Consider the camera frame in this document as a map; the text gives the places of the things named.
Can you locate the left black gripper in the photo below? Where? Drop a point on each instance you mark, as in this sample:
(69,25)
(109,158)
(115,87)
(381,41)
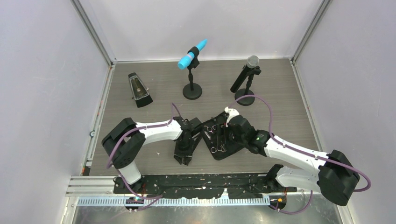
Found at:
(179,155)

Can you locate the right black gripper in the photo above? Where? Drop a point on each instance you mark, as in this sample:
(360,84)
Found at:
(228,143)

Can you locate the black zip tool case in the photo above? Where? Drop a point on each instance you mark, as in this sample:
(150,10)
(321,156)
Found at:
(216,136)

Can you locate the silver scissors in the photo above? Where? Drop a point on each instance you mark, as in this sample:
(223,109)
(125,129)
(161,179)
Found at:
(210,131)
(218,149)

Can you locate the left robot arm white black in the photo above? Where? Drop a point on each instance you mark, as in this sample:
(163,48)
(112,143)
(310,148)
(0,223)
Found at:
(125,141)

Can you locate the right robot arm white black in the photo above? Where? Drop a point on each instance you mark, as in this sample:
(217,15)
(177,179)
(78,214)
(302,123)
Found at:
(330,174)

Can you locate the right black microphone stand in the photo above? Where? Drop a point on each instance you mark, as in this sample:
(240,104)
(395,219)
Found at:
(241,94)

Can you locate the black microphone stand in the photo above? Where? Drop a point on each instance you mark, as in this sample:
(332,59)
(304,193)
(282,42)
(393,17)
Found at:
(241,94)
(192,90)

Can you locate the left black microphone stand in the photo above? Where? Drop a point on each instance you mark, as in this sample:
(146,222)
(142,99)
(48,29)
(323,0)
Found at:
(192,90)

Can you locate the black metronome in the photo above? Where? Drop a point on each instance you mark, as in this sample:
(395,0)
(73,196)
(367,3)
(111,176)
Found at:
(140,93)

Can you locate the black silver microphone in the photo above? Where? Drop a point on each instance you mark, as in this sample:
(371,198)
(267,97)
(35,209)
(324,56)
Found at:
(244,75)

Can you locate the blue microphone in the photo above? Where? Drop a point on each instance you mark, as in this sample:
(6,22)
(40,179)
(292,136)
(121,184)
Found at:
(192,54)

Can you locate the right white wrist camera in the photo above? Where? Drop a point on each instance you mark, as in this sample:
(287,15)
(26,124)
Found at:
(231,113)

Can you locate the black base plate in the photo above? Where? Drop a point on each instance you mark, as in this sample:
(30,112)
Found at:
(204,185)

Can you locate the aluminium rail front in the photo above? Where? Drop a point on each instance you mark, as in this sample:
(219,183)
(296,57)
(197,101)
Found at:
(101,191)

